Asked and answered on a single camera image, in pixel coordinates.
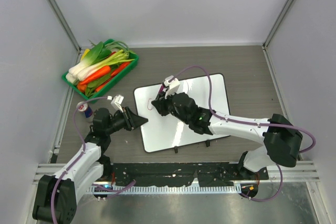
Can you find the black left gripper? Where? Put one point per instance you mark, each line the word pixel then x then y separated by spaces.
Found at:
pixel 134 120

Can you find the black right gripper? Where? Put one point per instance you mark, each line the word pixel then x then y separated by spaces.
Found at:
pixel 161 104

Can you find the white marker with pink cap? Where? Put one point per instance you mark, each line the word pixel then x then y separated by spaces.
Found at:
pixel 161 90

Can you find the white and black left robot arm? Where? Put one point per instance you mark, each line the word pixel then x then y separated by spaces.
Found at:
pixel 57 195

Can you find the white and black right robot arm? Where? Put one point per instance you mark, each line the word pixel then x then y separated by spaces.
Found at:
pixel 280 141

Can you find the green plastic tray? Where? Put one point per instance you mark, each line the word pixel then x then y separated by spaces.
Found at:
pixel 113 45

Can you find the red and blue drink can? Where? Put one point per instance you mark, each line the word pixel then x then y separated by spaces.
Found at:
pixel 85 110

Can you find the red chili pepper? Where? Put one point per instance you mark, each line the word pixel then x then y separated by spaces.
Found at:
pixel 113 74

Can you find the green spinach leaves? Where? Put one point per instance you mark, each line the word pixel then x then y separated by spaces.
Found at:
pixel 90 89

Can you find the orange carrot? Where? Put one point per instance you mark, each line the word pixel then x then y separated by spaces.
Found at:
pixel 96 75

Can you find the white and green leek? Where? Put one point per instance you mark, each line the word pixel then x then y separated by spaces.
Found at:
pixel 80 71

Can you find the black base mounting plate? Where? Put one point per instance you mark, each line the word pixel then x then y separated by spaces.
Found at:
pixel 208 174

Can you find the green bok choy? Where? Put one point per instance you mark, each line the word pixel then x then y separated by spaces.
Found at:
pixel 96 54

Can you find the yellow pepper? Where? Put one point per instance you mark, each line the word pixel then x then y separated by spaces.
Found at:
pixel 84 54

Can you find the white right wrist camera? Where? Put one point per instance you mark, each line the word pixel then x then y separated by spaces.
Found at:
pixel 171 85

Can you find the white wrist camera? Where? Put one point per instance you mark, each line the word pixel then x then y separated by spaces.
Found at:
pixel 171 85
pixel 116 102

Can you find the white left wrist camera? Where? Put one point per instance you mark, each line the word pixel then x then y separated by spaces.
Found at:
pixel 116 102

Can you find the white slotted cable duct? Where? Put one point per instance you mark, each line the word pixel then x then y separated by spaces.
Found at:
pixel 193 189

